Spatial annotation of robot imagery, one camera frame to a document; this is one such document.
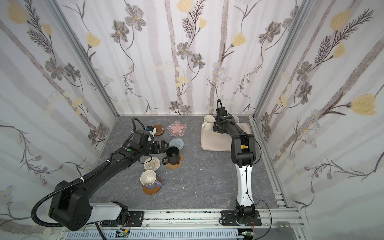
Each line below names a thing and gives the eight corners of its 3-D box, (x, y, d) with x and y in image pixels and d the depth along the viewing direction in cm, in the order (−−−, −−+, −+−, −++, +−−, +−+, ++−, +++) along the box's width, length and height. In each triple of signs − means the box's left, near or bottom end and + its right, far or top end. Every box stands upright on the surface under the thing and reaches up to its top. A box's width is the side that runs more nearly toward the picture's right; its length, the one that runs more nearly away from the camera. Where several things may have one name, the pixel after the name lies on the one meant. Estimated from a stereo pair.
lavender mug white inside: (142, 190, 85) (138, 184, 78) (145, 176, 90) (141, 170, 83) (161, 190, 85) (158, 185, 78) (163, 176, 90) (161, 170, 83)
